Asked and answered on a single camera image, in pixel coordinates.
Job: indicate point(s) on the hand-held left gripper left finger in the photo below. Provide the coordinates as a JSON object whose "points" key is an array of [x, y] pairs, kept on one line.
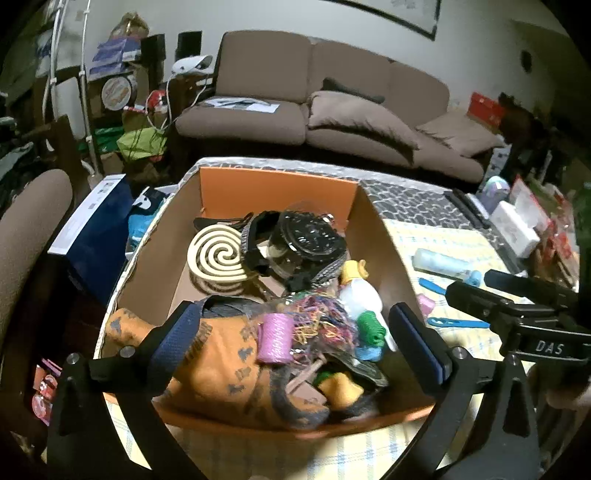
{"points": [[178, 341]]}

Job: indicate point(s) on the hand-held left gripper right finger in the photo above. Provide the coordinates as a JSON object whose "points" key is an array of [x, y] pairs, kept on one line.
{"points": [[418, 346]]}

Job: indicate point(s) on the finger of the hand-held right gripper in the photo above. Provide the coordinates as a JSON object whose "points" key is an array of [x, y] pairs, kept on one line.
{"points": [[480, 302], [526, 285]]}

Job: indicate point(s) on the orange towel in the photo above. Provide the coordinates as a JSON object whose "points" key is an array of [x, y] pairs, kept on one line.
{"points": [[217, 369]]}

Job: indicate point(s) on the yellow thread roll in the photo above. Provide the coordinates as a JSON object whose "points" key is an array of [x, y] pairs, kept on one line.
{"points": [[341, 390]]}

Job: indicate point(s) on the beige spiral coil holder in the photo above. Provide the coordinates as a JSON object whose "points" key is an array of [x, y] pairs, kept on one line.
{"points": [[217, 258]]}

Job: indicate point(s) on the bag of colourful rubber bands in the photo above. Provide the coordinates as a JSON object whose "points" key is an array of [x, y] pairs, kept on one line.
{"points": [[323, 323]]}

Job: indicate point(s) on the pink thread roll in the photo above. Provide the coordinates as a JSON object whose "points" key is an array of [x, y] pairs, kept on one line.
{"points": [[427, 304], [275, 339]]}

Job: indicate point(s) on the orange cardboard box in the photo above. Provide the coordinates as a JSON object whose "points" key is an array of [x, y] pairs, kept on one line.
{"points": [[277, 189]]}

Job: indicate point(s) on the yellow plaid cloth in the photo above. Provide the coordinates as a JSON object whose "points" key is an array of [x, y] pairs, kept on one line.
{"points": [[466, 344]]}

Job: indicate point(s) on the light blue cylindrical bottle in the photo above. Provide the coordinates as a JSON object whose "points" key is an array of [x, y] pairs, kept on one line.
{"points": [[441, 265]]}

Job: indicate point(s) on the white tissue box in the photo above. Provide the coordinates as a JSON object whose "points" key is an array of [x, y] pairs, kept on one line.
{"points": [[512, 226]]}

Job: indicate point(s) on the pile of red snack packets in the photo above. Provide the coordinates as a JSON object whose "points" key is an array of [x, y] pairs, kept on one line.
{"points": [[561, 235]]}

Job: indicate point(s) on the white squeeze bottle yellow cap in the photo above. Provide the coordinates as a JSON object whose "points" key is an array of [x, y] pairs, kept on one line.
{"points": [[362, 290]]}

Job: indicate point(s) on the red and white plastic packet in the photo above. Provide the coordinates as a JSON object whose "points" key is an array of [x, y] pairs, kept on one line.
{"points": [[524, 203]]}

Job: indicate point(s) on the black remote coloured buttons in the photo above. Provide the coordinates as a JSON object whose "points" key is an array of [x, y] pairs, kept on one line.
{"points": [[475, 210]]}

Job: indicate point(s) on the pale purple cup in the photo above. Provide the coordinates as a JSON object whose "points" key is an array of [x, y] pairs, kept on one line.
{"points": [[496, 187]]}

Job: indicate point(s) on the plain black remote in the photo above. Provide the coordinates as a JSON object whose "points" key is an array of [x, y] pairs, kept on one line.
{"points": [[457, 201]]}

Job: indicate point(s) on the black headband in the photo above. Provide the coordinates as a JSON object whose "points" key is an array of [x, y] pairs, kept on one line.
{"points": [[251, 244]]}

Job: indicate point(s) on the light blue plastic bag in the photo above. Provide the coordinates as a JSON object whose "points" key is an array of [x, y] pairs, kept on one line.
{"points": [[138, 221]]}

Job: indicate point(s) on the white printed carton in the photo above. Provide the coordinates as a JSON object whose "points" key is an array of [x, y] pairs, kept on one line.
{"points": [[498, 159]]}

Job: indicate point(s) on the navy blue white box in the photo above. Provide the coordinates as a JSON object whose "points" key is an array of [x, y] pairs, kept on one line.
{"points": [[97, 235]]}

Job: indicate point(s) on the pink red packets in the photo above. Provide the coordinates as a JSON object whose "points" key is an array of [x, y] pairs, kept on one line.
{"points": [[44, 392]]}

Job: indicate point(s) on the clear container black lid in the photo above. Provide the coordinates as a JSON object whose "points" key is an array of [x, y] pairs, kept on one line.
{"points": [[307, 240]]}

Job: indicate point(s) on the dark clothing pile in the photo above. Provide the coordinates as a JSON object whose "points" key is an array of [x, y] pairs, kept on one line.
{"points": [[521, 120]]}

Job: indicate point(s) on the flat brown cushion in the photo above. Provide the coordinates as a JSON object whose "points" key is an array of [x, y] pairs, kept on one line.
{"points": [[457, 131]]}

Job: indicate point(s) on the red box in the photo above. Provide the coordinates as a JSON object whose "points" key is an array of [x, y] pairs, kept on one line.
{"points": [[485, 108]]}

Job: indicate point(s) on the brown upholstered chair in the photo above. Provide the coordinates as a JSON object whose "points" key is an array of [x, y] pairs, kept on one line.
{"points": [[32, 221]]}

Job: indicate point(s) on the green bag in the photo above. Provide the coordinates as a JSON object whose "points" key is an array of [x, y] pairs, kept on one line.
{"points": [[141, 141]]}

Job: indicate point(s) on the large brown cushion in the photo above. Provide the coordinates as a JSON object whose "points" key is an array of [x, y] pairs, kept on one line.
{"points": [[360, 120]]}

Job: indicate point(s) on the dark wooden chair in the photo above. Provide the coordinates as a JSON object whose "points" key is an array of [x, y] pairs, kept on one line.
{"points": [[60, 138]]}

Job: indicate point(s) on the red white toy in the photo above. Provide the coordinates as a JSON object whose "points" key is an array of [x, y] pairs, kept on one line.
{"points": [[157, 99]]}

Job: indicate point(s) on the papers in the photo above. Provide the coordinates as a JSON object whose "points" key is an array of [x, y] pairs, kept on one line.
{"points": [[240, 104]]}

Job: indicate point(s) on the small dark cushion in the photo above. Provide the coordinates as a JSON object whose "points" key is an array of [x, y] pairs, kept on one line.
{"points": [[351, 90]]}

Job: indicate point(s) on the round white orange tin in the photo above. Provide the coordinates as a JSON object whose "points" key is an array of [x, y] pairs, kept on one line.
{"points": [[117, 92]]}

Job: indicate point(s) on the white handheld appliance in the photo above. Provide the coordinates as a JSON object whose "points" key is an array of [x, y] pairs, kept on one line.
{"points": [[191, 64]]}

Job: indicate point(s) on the white pipe rack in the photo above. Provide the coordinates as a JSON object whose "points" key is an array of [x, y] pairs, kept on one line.
{"points": [[85, 69]]}

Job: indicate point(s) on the black speaker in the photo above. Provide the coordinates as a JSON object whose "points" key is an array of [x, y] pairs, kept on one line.
{"points": [[189, 44], [154, 53]]}

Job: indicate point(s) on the brown sofa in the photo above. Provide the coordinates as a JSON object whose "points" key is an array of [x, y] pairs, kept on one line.
{"points": [[263, 60]]}

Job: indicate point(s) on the blue cardboard packs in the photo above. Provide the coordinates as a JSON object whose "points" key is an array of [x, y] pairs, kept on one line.
{"points": [[113, 53]]}

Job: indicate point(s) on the brown paper bag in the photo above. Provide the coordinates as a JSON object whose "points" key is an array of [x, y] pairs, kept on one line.
{"points": [[131, 25]]}

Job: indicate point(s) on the black round wall fixture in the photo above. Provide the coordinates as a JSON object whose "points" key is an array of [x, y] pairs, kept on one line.
{"points": [[526, 60]]}

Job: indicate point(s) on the framed wall picture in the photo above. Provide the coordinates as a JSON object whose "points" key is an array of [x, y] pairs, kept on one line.
{"points": [[406, 7]]}

